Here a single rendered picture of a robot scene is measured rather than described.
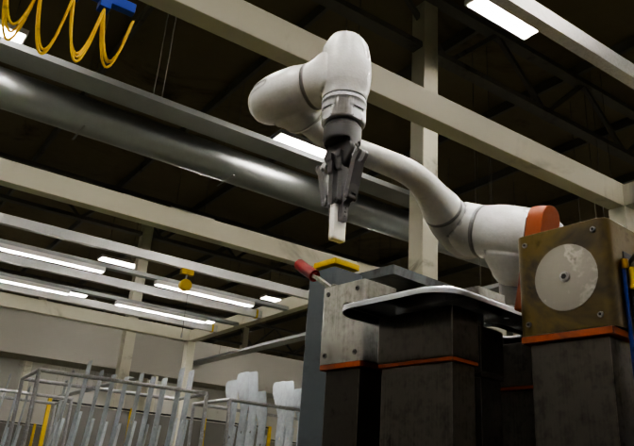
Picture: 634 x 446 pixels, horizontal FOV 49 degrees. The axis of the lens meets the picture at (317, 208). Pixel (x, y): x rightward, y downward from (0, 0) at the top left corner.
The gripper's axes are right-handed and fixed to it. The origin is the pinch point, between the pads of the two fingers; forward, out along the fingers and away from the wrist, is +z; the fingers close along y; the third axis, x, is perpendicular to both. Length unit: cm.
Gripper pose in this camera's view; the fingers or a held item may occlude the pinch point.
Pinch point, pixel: (337, 223)
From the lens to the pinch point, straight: 128.0
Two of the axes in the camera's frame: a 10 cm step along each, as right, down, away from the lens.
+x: 7.6, 2.9, 5.9
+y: 6.5, -2.5, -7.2
